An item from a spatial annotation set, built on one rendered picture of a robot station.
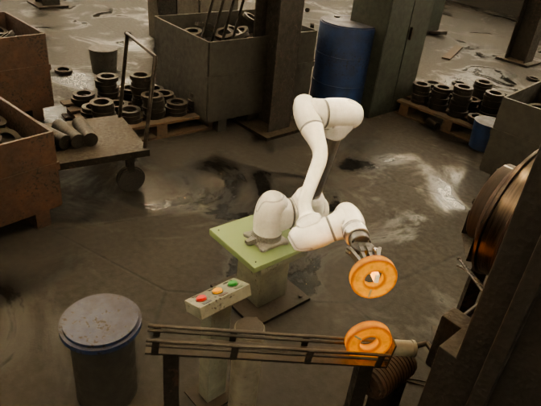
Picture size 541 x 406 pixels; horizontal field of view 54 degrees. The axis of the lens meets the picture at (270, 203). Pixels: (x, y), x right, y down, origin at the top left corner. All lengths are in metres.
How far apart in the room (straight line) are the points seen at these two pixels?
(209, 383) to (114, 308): 0.52
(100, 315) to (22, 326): 0.73
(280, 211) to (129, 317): 0.89
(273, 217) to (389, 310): 0.90
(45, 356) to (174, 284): 0.76
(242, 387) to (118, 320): 0.56
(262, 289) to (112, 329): 0.92
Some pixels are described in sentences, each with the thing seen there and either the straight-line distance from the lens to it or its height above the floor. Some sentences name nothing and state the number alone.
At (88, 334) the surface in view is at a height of 0.43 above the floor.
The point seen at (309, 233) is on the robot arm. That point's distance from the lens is 1.97.
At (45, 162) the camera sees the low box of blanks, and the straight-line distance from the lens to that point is 3.39.
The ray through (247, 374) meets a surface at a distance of 2.19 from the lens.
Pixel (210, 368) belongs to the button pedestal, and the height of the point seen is 0.23.
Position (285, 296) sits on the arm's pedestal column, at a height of 0.02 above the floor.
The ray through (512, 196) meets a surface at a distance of 1.72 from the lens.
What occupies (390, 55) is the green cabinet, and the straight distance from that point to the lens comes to 5.46.
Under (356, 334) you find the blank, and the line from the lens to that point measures 1.79.
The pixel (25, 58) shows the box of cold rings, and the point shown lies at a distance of 4.87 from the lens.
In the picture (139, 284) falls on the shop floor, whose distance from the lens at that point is 3.06.
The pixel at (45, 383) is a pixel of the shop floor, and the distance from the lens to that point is 2.65.
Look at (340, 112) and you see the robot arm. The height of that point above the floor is 1.16.
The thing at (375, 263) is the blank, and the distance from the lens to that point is 1.73.
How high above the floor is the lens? 1.98
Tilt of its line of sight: 31 degrees down
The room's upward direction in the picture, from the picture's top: 6 degrees clockwise
